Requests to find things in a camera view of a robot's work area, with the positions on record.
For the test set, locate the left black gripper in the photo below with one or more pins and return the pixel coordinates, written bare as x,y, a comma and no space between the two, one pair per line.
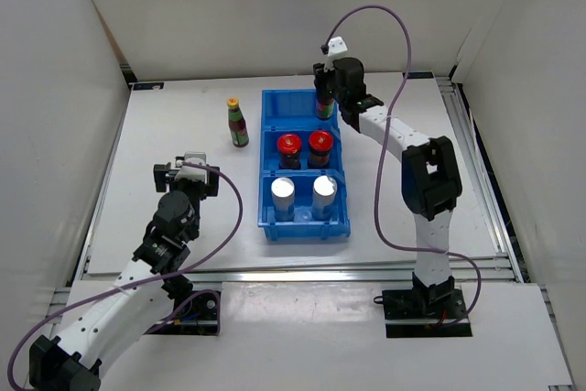
208,188

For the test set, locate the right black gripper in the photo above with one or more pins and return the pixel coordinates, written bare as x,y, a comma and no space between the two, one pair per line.
320,79

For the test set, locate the tall sauce bottle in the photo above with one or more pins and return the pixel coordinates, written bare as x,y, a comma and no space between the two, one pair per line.
325,104
236,123

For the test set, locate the red-lid sauce jar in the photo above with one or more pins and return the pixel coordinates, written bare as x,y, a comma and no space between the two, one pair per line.
289,146
320,145

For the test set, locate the silver can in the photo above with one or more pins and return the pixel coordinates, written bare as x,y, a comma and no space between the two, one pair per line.
283,196
324,192

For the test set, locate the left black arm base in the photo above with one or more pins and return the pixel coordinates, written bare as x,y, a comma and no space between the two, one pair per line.
201,316

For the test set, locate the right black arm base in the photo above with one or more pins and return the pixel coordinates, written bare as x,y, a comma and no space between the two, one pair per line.
406,318

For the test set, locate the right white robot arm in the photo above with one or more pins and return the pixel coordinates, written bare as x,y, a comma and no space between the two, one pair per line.
430,181

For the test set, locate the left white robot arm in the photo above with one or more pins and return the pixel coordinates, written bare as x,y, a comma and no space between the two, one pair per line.
147,290

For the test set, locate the right black table label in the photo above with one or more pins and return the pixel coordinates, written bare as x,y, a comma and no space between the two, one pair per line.
418,75

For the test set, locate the black table label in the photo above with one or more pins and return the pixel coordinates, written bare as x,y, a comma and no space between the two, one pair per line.
418,75
148,86

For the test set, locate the left black table label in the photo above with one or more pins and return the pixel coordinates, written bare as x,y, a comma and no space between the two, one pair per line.
148,86

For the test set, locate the blue three-compartment plastic bin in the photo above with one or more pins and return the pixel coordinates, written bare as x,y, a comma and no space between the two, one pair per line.
286,112

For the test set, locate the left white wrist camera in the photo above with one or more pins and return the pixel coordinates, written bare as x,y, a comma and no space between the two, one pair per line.
194,166

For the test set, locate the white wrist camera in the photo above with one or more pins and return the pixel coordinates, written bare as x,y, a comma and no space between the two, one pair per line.
194,166
333,50

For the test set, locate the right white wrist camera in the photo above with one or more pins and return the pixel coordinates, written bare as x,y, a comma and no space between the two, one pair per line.
333,50

